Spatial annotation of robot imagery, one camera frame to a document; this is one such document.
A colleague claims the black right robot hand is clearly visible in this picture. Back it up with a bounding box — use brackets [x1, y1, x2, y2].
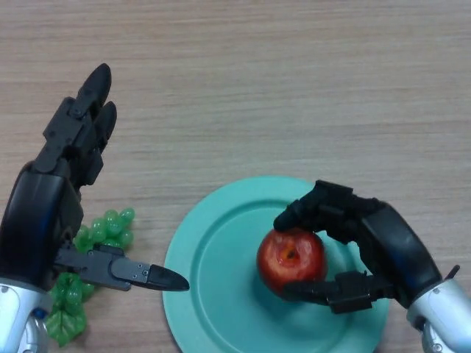
[273, 179, 444, 315]

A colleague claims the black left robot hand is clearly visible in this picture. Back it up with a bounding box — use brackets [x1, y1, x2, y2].
[0, 63, 191, 293]

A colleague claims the red apple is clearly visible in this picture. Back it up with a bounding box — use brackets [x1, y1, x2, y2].
[256, 227, 328, 299]

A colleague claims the green round plate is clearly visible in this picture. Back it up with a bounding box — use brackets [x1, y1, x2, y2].
[162, 175, 391, 353]

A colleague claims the green plastic grape bunch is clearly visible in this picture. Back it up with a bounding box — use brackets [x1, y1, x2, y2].
[46, 207, 135, 349]

